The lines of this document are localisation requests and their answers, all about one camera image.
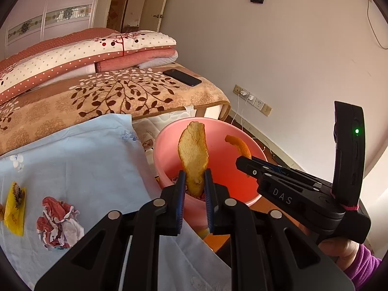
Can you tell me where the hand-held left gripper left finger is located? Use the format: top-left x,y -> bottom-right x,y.
35,170 -> 186,291

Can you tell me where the polka-dot folded quilt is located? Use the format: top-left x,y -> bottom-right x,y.
0,27 -> 177,105

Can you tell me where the person's right forearm purple sleeve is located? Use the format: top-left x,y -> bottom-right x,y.
344,244 -> 383,290

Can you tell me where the pink folded blanket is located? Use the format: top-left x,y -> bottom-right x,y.
95,48 -> 178,73

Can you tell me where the pink plastic bin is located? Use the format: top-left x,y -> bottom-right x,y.
153,117 -> 269,229

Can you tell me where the brown wooden cabinet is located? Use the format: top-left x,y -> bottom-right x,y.
106,0 -> 152,32

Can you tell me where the brown leaf-print blanket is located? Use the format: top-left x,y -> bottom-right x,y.
0,62 -> 231,156

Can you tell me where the person's right hand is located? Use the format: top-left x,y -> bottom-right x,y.
318,238 -> 362,271

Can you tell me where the thin wall cable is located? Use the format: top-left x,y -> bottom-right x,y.
366,0 -> 388,49

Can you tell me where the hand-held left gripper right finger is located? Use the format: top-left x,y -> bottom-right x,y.
204,169 -> 355,291

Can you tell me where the small orange peel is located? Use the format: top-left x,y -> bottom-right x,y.
225,135 -> 252,178

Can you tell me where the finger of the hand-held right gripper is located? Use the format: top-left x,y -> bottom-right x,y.
236,156 -> 322,190
250,157 -> 333,186

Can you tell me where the white quilted mattress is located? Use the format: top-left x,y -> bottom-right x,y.
132,105 -> 201,152

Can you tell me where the crumpled red and white paper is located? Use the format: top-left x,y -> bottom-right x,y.
36,196 -> 85,251

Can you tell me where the large orange peel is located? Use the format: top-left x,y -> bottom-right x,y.
177,121 -> 210,196

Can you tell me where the light blue cloth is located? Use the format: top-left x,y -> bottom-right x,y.
0,113 -> 232,291

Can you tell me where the white folded blanket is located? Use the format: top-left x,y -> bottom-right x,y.
30,50 -> 179,90

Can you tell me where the white door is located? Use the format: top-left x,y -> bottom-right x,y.
150,0 -> 175,34

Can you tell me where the black smartphone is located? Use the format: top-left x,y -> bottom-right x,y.
163,69 -> 202,87

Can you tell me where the wooden bed frame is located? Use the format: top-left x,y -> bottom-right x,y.
195,103 -> 231,122

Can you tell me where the yellow wrapper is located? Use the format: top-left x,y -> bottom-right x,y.
4,182 -> 27,236

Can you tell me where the white charger cable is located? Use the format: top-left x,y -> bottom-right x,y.
229,95 -> 253,132

